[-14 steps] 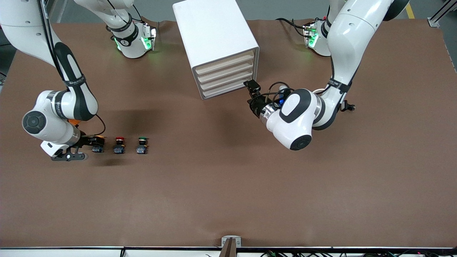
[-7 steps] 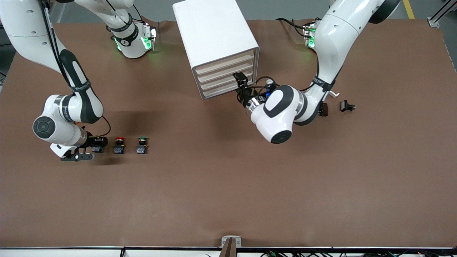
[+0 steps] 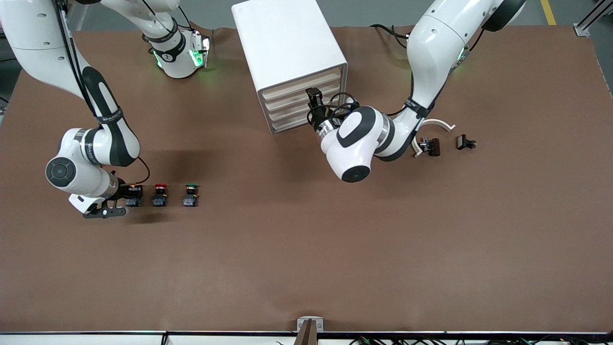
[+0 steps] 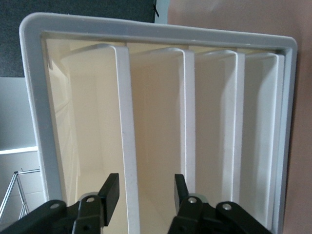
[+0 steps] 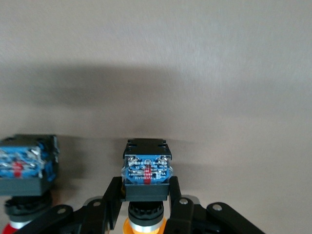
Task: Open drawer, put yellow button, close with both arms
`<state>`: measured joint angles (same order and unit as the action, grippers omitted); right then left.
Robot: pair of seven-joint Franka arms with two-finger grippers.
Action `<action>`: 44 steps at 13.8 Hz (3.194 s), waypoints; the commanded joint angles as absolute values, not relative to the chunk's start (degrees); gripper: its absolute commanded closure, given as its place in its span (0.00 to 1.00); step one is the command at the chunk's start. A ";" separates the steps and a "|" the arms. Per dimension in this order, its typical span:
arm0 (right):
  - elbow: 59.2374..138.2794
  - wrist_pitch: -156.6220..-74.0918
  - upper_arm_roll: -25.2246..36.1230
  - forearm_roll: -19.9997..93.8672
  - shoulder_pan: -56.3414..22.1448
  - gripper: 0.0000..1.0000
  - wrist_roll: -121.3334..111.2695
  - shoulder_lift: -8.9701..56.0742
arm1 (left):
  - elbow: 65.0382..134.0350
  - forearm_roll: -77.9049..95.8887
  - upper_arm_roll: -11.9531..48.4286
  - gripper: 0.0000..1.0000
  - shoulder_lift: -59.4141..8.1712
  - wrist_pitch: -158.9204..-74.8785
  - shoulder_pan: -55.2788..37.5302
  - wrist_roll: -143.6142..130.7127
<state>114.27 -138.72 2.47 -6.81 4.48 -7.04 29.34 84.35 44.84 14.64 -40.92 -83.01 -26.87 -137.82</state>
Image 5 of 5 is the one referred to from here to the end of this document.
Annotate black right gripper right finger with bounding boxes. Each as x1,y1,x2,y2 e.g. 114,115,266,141
165,175,266,234

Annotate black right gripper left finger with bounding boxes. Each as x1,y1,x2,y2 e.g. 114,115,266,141
14,176,126,234

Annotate yellow push button switch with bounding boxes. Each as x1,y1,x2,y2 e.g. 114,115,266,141
121,138,174,234

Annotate brown table cover mat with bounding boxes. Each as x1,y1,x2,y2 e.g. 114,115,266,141
0,0,312,234

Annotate red push button switch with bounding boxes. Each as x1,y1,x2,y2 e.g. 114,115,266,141
0,134,60,234

